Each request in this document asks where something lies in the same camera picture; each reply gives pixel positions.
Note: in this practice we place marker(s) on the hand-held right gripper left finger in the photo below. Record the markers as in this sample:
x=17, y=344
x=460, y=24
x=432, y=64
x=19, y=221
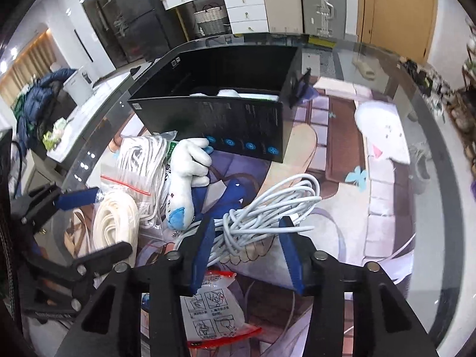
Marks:
x=202, y=253

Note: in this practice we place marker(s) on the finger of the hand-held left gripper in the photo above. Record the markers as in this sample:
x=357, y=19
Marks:
x=100, y=256
x=76, y=198

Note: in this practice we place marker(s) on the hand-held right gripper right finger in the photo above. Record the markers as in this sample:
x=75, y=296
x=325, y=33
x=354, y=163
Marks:
x=292, y=260

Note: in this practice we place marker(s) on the black cardboard box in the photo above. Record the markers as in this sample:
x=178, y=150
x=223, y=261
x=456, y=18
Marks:
x=223, y=126

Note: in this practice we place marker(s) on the printed desk mat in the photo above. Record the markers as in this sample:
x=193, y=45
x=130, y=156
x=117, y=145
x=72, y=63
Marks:
x=334, y=230

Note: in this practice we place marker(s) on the clear packet with red label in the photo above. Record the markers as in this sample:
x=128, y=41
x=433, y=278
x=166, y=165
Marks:
x=219, y=306

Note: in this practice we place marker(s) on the white and green bouquet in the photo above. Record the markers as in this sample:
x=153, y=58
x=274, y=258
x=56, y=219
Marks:
x=54, y=134

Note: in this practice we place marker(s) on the white and blue plush toy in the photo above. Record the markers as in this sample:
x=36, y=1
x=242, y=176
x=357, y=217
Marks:
x=186, y=180

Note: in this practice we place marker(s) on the blue jacket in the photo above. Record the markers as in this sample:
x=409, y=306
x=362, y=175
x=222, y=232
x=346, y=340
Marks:
x=41, y=89

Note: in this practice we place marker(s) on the beige curtain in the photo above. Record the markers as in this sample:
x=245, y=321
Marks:
x=22, y=78

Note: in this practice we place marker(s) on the black refrigerator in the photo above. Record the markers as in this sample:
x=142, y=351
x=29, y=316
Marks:
x=126, y=15

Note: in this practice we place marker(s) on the white slipper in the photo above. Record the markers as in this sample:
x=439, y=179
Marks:
x=365, y=68

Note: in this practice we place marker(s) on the wicker basket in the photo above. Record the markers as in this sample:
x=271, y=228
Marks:
x=211, y=18

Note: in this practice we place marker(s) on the white drawer cabinet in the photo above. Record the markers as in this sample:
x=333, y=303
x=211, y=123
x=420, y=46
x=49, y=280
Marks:
x=245, y=5

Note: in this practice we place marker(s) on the silver suitcase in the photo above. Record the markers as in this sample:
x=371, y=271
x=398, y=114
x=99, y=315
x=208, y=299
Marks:
x=323, y=3

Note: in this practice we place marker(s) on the beige suitcase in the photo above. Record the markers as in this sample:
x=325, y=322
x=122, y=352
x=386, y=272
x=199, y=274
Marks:
x=280, y=0

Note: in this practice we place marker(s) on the wooden door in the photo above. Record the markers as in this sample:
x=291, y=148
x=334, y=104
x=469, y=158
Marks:
x=398, y=11

